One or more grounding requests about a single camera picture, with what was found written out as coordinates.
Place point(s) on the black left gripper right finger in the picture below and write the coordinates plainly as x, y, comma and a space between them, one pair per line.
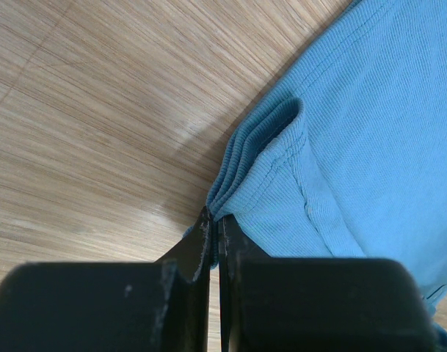
316, 304

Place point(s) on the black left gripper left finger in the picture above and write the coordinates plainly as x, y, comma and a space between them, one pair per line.
158, 306

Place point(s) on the blue tank top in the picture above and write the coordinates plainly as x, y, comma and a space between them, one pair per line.
346, 156

